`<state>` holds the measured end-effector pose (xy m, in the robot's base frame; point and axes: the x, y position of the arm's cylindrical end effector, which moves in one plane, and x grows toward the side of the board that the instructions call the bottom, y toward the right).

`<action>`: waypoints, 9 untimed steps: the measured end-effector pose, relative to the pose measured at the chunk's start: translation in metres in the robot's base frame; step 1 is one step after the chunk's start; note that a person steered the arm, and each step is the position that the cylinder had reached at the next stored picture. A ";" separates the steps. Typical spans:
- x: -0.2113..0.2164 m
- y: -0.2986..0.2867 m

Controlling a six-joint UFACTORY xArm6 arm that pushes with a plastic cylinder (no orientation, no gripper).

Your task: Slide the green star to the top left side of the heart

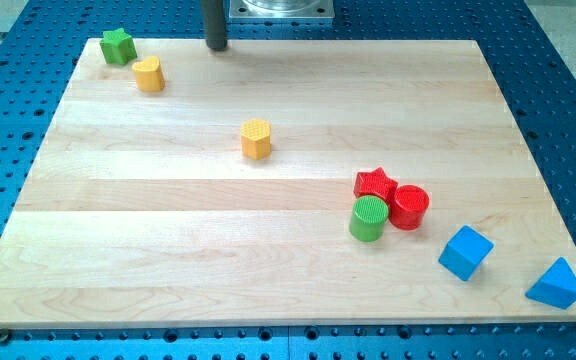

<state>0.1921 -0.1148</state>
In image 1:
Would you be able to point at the green cylinder block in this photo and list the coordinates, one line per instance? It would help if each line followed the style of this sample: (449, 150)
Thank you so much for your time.
(369, 215)

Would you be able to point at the light wooden board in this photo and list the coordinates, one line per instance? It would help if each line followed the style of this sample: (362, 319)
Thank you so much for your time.
(140, 209)

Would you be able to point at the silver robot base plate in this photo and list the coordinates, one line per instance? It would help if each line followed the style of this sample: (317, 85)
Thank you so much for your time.
(281, 9)

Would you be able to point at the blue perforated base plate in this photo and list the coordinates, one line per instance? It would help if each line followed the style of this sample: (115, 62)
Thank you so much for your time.
(41, 47)

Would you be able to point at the yellow heart block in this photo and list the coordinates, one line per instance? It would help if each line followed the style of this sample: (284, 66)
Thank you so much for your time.
(148, 74)

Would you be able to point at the blue triangular prism block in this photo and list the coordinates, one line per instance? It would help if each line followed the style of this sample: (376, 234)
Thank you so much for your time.
(556, 287)

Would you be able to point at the red star block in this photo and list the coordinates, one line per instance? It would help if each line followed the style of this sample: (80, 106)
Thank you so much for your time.
(374, 183)

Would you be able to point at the blue cube block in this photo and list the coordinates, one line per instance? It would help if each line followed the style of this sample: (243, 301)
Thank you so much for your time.
(464, 252)

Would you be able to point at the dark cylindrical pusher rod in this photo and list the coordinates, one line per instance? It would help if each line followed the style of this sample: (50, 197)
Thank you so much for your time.
(214, 21)

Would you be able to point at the green star block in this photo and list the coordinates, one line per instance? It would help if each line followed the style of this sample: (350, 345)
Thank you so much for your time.
(117, 47)

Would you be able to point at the red cylinder block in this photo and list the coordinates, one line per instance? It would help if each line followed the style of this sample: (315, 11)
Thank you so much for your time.
(408, 205)

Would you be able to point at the yellow hexagon block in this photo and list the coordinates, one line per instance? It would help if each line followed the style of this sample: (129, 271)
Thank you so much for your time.
(256, 138)

